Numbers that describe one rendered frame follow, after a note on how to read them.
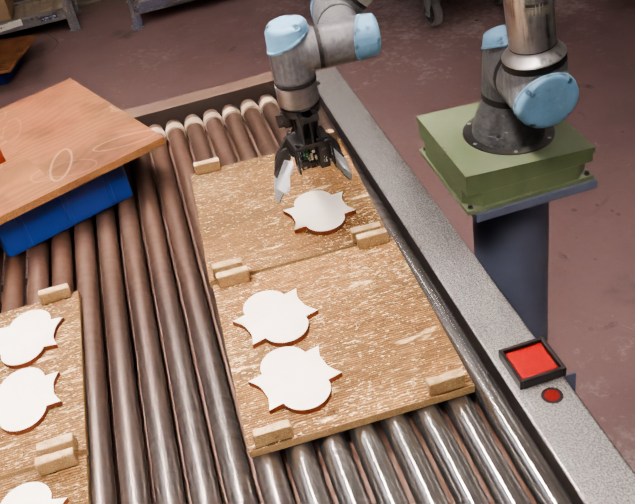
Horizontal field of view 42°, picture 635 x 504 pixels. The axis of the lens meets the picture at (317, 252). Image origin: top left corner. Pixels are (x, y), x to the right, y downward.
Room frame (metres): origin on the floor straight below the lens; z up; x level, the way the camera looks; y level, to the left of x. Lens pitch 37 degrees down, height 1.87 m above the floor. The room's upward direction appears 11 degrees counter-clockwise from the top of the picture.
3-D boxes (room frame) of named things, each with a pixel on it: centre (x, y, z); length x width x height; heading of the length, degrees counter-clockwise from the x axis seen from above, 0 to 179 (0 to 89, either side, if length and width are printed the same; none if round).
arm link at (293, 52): (1.35, -0.03, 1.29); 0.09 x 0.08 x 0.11; 93
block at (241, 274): (1.21, 0.16, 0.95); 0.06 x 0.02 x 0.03; 97
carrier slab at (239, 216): (1.44, 0.05, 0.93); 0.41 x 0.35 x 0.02; 5
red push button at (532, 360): (0.88, -0.29, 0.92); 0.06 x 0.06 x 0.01; 8
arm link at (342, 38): (1.37, -0.12, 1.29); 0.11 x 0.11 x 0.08; 3
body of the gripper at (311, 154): (1.34, -0.02, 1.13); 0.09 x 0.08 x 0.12; 12
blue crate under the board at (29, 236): (1.66, 0.58, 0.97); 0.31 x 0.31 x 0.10; 31
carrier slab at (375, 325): (1.03, 0.01, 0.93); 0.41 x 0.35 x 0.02; 7
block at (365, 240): (1.24, -0.11, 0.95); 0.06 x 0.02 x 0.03; 97
